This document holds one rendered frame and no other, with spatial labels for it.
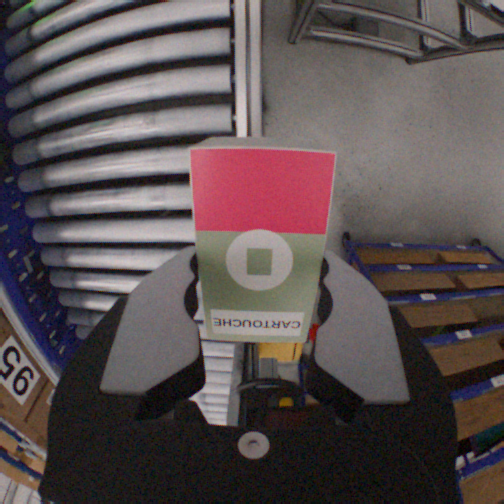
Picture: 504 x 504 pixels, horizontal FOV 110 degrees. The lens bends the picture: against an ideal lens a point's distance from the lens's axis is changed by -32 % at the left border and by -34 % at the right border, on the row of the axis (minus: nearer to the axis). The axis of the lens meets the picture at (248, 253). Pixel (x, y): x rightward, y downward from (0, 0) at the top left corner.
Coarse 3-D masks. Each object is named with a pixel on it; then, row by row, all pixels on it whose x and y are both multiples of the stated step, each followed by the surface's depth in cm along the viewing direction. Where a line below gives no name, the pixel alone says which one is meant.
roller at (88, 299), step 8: (64, 288) 59; (72, 288) 59; (64, 296) 57; (72, 296) 57; (80, 296) 57; (88, 296) 57; (96, 296) 57; (104, 296) 57; (112, 296) 57; (120, 296) 57; (64, 304) 58; (72, 304) 57; (80, 304) 57; (88, 304) 56; (96, 304) 56; (104, 304) 56; (112, 304) 56; (200, 304) 55; (200, 312) 55
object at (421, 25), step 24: (312, 0) 44; (336, 0) 44; (456, 0) 23; (408, 24) 44; (432, 24) 42; (384, 48) 69; (408, 48) 66; (432, 48) 60; (456, 48) 46; (480, 48) 38
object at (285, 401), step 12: (276, 396) 26; (288, 396) 26; (300, 396) 27; (264, 408) 20; (276, 408) 20; (288, 408) 20; (300, 408) 20; (264, 420) 19; (276, 420) 19; (288, 420) 19; (300, 420) 19
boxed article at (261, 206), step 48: (240, 144) 9; (288, 144) 10; (192, 192) 10; (240, 192) 10; (288, 192) 10; (240, 240) 11; (288, 240) 11; (240, 288) 12; (288, 288) 12; (240, 336) 14; (288, 336) 13
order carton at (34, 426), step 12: (48, 384) 54; (48, 396) 53; (0, 408) 51; (36, 408) 47; (48, 408) 51; (12, 420) 54; (24, 420) 41; (36, 420) 45; (24, 432) 58; (36, 432) 64; (36, 444) 61
